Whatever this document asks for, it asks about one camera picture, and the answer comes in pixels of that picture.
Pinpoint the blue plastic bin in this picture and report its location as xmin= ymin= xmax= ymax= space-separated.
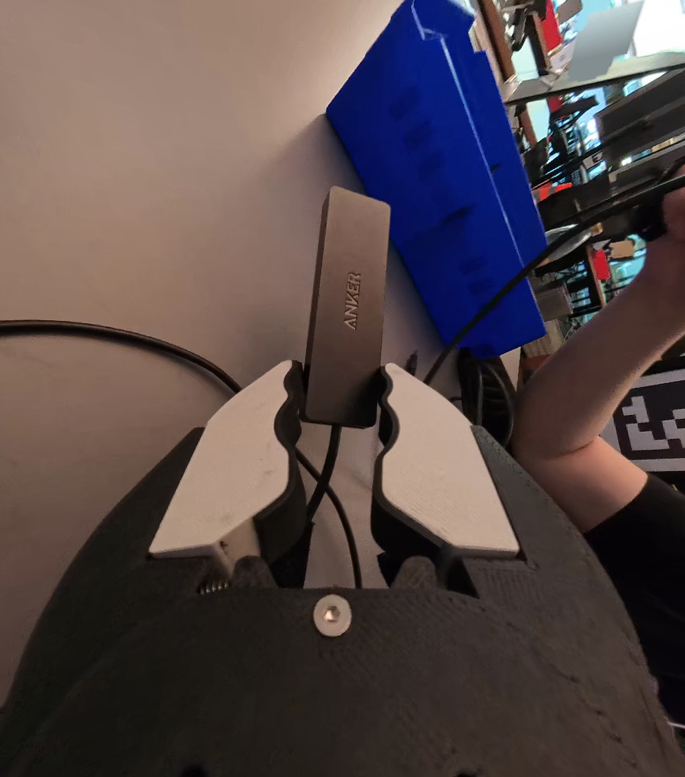
xmin=325 ymin=0 xmax=548 ymax=360

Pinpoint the black hub cable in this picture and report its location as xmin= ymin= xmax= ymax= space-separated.
xmin=0 ymin=320 xmax=363 ymax=590

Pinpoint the person's black shirt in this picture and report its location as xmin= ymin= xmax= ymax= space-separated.
xmin=584 ymin=473 xmax=685 ymax=732

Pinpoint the black usb cable with plug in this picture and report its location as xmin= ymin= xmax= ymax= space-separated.
xmin=424 ymin=161 xmax=685 ymax=384

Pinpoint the metal storage shelf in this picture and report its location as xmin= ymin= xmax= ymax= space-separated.
xmin=475 ymin=0 xmax=685 ymax=365

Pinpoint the person's right forearm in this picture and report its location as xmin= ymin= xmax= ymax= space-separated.
xmin=511 ymin=261 xmax=685 ymax=463

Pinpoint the black usb hub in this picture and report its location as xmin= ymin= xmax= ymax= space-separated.
xmin=301 ymin=186 xmax=392 ymax=430

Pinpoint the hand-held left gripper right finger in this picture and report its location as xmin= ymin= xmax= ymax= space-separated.
xmin=370 ymin=362 xmax=521 ymax=559

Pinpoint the printed marker tag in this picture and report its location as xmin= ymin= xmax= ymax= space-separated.
xmin=600 ymin=358 xmax=685 ymax=474

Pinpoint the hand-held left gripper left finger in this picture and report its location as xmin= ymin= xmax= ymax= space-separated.
xmin=148 ymin=359 xmax=308 ymax=574

